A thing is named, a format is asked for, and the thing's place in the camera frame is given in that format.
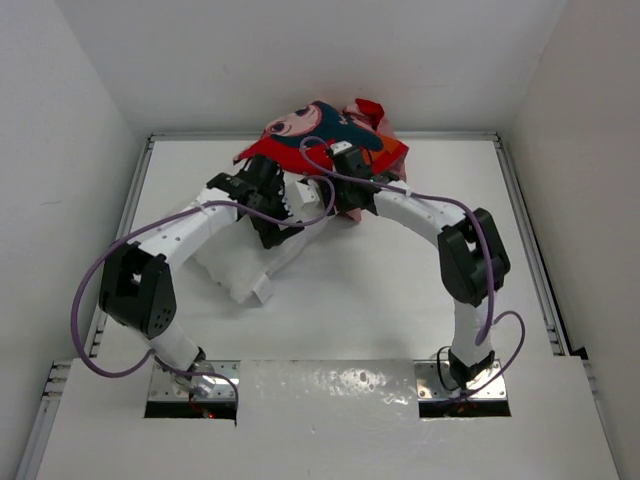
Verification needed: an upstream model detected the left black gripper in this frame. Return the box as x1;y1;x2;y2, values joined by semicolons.
247;176;302;247

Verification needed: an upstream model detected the red patterned pillowcase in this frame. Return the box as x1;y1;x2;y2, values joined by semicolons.
232;98;411;224

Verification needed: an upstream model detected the white pillow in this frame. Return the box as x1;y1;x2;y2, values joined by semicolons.
192;172;341;305

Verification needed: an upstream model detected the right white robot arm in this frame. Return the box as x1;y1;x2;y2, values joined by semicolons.
327;142;511;389

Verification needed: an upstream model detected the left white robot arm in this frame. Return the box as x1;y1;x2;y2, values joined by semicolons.
99;155;302;371

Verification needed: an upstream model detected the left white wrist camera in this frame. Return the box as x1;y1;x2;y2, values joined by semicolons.
290;182;320;210

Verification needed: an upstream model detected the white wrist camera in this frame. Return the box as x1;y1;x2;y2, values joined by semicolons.
290;182;320;210
330;141;355;157

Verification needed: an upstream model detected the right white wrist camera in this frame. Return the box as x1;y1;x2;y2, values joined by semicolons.
330;141;355;157

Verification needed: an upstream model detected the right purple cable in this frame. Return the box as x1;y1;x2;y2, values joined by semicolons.
300;135;527;401

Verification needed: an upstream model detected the purple cable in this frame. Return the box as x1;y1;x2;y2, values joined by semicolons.
72;177;337;406
300;135;527;401

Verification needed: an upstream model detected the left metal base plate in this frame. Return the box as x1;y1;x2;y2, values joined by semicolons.
147;360;240;403

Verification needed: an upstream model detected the metal base plate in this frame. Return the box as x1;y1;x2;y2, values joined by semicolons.
413;359;508;405
147;360;240;403

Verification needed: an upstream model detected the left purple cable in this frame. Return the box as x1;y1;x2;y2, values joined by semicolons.
72;177;337;406

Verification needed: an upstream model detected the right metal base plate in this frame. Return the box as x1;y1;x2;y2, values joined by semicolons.
413;359;508;405

